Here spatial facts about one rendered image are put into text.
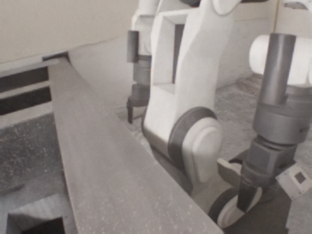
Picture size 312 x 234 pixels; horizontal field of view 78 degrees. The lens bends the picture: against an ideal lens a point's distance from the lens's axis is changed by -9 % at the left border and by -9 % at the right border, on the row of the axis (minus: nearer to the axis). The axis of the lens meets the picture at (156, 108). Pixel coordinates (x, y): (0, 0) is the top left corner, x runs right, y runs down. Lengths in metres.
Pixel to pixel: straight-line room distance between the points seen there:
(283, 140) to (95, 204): 0.28
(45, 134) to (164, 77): 0.38
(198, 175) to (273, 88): 0.26
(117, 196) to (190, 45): 0.28
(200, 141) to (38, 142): 0.47
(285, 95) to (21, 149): 0.65
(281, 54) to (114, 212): 0.29
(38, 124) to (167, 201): 0.47
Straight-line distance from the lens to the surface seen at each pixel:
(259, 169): 0.38
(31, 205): 1.45
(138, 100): 0.66
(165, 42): 0.50
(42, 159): 0.72
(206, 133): 0.43
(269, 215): 0.92
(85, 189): 0.33
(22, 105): 0.99
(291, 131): 0.35
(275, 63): 0.31
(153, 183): 0.31
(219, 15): 0.43
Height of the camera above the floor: 0.87
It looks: 25 degrees down
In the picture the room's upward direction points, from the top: 7 degrees counter-clockwise
